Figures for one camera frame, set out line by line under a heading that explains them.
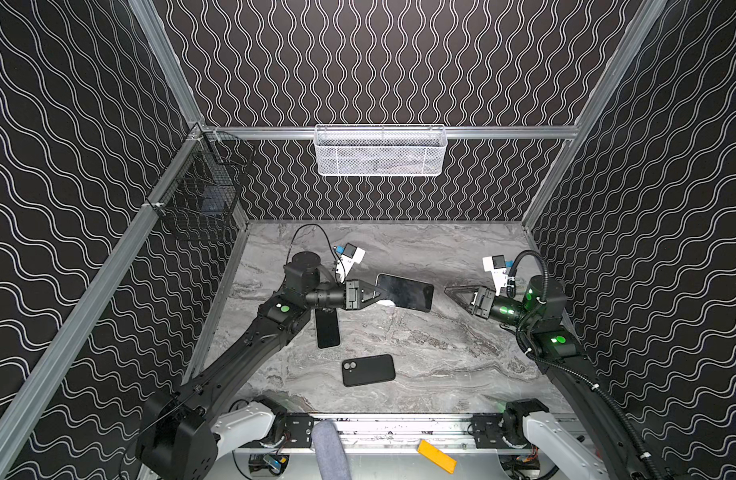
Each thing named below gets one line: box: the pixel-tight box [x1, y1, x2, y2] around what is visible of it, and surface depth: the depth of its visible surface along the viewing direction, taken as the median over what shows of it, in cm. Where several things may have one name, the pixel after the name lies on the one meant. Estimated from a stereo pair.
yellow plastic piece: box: [416, 440, 457, 474], surface depth 72 cm
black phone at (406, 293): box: [374, 272, 435, 312], surface depth 69 cm
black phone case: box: [342, 354, 396, 387], surface depth 87 cm
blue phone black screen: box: [315, 307, 340, 349], surface depth 93 cm
